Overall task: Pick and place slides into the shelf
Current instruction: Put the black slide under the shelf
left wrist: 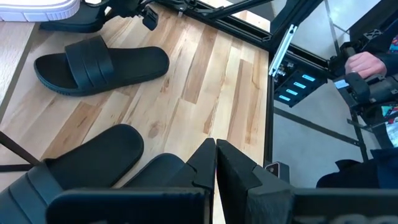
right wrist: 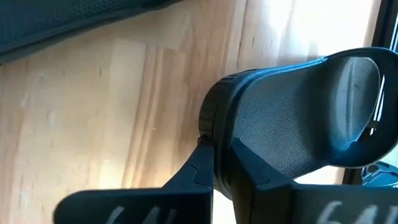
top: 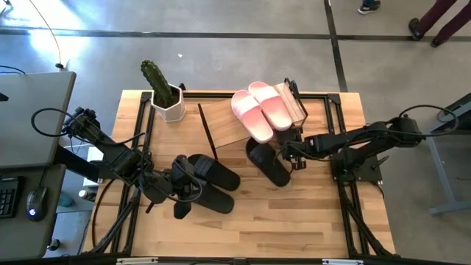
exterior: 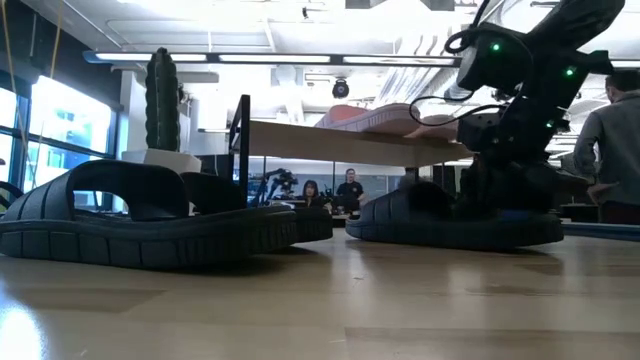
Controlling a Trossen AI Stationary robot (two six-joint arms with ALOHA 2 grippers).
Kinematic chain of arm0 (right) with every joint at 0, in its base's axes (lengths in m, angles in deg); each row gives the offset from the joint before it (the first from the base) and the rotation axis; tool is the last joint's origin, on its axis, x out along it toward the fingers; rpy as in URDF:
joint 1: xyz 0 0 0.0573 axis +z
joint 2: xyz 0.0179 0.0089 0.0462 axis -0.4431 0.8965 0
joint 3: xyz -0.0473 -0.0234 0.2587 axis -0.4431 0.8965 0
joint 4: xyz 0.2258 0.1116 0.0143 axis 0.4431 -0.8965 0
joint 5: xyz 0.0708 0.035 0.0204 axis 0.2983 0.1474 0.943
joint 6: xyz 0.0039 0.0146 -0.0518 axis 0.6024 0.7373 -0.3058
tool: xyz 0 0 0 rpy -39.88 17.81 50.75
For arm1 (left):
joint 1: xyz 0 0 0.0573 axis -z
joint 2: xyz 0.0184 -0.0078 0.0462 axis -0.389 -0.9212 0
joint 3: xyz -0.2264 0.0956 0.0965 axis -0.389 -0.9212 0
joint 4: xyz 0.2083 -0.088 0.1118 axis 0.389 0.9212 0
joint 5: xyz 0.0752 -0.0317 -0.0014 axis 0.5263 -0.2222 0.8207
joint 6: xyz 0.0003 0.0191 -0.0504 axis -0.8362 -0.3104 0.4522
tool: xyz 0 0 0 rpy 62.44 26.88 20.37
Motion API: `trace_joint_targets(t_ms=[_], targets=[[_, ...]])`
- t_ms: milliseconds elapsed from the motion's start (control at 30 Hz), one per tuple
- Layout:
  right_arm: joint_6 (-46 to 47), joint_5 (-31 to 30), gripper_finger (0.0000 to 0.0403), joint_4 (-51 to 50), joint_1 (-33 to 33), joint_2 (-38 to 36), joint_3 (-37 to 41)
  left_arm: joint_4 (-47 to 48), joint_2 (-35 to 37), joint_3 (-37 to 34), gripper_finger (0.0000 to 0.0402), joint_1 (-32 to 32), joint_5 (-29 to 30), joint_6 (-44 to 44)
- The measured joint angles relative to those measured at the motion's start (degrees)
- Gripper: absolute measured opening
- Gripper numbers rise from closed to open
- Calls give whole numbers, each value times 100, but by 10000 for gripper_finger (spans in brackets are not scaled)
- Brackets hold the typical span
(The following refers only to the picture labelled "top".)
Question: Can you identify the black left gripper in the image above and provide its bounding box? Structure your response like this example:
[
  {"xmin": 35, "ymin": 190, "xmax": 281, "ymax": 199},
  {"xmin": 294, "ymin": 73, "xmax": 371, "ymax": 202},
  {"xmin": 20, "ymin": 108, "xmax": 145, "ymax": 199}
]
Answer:
[{"xmin": 165, "ymin": 167, "xmax": 202, "ymax": 220}]

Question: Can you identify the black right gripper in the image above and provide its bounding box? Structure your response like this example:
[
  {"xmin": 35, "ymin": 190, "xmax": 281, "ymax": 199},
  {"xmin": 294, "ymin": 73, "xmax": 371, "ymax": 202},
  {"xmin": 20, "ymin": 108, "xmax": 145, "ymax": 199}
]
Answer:
[{"xmin": 276, "ymin": 136, "xmax": 310, "ymax": 171}]

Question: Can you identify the black striped slide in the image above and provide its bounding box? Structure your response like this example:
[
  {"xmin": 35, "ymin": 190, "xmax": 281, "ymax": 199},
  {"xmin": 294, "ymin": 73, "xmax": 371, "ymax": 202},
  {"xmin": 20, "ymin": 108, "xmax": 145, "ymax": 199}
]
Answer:
[
  {"xmin": 191, "ymin": 180, "xmax": 236, "ymax": 215},
  {"xmin": 187, "ymin": 153, "xmax": 242, "ymax": 192}
]

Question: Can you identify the pink slide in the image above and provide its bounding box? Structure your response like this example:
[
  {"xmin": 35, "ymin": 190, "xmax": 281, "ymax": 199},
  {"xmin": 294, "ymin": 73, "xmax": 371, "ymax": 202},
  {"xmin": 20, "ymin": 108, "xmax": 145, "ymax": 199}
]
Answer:
[
  {"xmin": 247, "ymin": 80, "xmax": 293, "ymax": 133},
  {"xmin": 230, "ymin": 89, "xmax": 275, "ymax": 144}
]

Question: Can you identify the white hexagonal plant pot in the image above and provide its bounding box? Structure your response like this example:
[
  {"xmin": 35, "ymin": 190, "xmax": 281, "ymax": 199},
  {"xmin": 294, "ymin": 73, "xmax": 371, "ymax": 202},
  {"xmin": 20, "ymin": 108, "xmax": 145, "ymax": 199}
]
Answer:
[{"xmin": 150, "ymin": 83, "xmax": 187, "ymax": 123}]

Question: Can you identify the white box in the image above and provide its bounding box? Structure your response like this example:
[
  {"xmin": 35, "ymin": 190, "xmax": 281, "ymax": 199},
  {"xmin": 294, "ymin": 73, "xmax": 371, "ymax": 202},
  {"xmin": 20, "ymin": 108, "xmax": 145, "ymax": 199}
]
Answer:
[{"xmin": 83, "ymin": 146, "xmax": 108, "ymax": 188}]

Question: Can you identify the teal round object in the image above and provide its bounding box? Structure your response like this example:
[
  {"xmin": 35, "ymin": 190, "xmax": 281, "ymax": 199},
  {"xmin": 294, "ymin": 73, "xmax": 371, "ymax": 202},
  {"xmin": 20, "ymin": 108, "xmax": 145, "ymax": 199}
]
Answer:
[{"xmin": 58, "ymin": 193, "xmax": 76, "ymax": 208}]

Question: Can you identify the black support beam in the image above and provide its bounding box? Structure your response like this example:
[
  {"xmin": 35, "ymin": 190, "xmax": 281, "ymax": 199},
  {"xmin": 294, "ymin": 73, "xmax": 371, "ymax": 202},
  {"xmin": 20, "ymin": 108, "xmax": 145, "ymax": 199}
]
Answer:
[{"xmin": 54, "ymin": 145, "xmax": 107, "ymax": 183}]

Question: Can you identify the green cactus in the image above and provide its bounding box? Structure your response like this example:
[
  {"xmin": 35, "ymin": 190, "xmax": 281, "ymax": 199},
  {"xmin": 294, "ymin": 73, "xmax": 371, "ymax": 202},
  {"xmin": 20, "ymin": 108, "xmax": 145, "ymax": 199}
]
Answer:
[{"xmin": 140, "ymin": 59, "xmax": 177, "ymax": 107}]

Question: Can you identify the black computer mouse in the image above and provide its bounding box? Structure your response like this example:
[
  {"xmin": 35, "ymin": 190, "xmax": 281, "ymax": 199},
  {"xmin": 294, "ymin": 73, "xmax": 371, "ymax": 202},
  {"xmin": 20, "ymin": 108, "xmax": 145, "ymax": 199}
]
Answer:
[{"xmin": 25, "ymin": 185, "xmax": 49, "ymax": 222}]

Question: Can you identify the grey metal table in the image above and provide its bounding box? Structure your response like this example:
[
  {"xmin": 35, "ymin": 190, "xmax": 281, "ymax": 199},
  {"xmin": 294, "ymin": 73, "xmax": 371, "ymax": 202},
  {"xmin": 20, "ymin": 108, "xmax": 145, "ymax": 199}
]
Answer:
[{"xmin": 406, "ymin": 91, "xmax": 471, "ymax": 216}]

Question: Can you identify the dark grey desk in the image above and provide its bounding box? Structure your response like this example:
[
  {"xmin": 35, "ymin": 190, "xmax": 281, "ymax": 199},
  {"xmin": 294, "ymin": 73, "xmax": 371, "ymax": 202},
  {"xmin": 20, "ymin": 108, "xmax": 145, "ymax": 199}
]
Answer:
[{"xmin": 0, "ymin": 163, "xmax": 67, "ymax": 259}]

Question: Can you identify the person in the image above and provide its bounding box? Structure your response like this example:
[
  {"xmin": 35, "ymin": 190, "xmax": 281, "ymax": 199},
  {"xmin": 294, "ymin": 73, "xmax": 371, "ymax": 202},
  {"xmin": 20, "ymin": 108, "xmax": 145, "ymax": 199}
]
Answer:
[
  {"xmin": 357, "ymin": 0, "xmax": 382, "ymax": 15},
  {"xmin": 408, "ymin": 0, "xmax": 471, "ymax": 48}
]

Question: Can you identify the black keyboard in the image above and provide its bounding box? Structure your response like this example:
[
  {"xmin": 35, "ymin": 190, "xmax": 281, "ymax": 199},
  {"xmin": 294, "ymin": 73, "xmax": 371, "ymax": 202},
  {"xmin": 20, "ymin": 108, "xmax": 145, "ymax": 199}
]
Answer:
[{"xmin": 0, "ymin": 175, "xmax": 25, "ymax": 220}]

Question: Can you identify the light grey desk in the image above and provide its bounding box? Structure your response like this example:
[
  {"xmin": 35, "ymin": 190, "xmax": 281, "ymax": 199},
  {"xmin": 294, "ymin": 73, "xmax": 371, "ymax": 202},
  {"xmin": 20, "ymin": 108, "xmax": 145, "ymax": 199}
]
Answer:
[{"xmin": 0, "ymin": 71, "xmax": 77, "ymax": 169}]

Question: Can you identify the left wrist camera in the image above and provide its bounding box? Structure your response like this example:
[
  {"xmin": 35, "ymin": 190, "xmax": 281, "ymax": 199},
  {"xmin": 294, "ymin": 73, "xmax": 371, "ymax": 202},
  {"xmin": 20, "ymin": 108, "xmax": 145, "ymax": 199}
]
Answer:
[{"xmin": 173, "ymin": 154, "xmax": 191, "ymax": 171}]

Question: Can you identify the white bracket strip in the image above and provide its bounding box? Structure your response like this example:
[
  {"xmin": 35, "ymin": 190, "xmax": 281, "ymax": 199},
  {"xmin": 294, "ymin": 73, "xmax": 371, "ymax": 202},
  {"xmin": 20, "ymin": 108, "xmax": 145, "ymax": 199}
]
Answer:
[{"xmin": 116, "ymin": 257, "xmax": 158, "ymax": 265}]

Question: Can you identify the wooden shelf with black frame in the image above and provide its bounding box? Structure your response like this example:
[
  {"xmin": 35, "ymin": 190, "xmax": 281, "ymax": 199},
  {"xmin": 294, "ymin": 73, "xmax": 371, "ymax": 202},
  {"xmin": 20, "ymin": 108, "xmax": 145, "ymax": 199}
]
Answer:
[{"xmin": 197, "ymin": 77, "xmax": 309, "ymax": 160}]

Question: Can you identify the black aluminium table frame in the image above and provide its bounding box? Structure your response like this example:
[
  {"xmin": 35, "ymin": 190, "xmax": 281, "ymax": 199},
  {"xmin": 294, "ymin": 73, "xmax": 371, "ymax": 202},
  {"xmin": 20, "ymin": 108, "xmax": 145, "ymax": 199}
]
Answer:
[{"xmin": 81, "ymin": 89, "xmax": 398, "ymax": 265}]

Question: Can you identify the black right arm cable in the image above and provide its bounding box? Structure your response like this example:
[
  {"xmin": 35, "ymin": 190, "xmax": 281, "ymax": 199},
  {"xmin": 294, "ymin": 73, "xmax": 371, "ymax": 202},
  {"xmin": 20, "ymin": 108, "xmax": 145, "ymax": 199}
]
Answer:
[{"xmin": 367, "ymin": 105, "xmax": 460, "ymax": 141}]

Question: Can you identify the thin yellow floor cable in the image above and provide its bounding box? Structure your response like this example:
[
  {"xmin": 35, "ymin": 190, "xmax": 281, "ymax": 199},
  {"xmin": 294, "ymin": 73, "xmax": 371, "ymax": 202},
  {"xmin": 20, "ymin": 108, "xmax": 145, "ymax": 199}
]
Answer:
[{"xmin": 28, "ymin": 0, "xmax": 65, "ymax": 71}]

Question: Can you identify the black floor cable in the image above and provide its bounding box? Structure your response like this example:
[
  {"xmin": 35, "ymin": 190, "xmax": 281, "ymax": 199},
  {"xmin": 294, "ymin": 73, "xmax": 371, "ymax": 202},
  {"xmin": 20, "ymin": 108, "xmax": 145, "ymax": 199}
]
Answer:
[{"xmin": 0, "ymin": 65, "xmax": 26, "ymax": 76}]

